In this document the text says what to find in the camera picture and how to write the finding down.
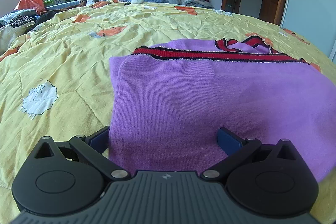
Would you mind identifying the purple sweater with red trim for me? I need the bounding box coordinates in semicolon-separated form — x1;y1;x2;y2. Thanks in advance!
109;36;335;180

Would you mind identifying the yellow quilt with orange flowers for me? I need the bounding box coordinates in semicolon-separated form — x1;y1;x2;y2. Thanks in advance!
1;2;335;223

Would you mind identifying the white quilted jacket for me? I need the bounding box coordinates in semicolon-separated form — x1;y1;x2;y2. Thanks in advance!
0;22;35;55

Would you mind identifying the black white patterned garment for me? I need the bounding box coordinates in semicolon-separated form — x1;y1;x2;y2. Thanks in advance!
1;9;39;28

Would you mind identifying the white wardrobe door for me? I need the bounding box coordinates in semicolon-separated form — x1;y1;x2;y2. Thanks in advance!
281;0;335;63

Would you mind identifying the green plastic stool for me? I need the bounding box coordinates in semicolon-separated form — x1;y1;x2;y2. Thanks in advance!
43;0;74;7

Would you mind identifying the orange plastic bag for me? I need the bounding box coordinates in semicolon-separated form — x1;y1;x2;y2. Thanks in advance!
15;0;45;15

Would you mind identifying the small white plush ball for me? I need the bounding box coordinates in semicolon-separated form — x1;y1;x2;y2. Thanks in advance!
130;0;145;4

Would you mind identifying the blue quilted mattress pad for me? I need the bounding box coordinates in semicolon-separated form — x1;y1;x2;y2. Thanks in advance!
45;0;169;11

